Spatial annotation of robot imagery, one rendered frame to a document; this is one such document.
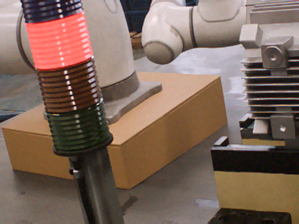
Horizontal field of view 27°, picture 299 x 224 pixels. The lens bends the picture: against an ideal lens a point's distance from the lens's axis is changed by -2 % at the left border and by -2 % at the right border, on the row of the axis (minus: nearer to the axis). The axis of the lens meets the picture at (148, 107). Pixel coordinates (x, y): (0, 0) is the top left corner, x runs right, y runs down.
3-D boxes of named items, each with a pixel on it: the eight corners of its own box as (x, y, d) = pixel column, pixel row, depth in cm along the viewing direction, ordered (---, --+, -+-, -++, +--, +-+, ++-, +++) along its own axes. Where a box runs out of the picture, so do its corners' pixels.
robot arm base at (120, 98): (27, 128, 124) (20, 101, 122) (97, 85, 141) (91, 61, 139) (97, 135, 114) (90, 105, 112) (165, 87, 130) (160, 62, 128)
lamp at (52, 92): (114, 93, 66) (105, 51, 64) (79, 113, 61) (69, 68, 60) (68, 94, 69) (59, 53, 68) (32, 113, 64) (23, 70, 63)
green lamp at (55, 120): (122, 134, 67) (114, 93, 66) (90, 157, 62) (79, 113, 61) (77, 133, 70) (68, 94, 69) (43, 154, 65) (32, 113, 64)
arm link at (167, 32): (151, 34, 165) (201, 29, 162) (142, 74, 155) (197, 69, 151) (141, 0, 158) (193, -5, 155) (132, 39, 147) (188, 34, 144)
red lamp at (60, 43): (105, 51, 64) (96, 7, 63) (69, 68, 60) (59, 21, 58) (59, 53, 68) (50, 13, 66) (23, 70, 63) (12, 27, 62)
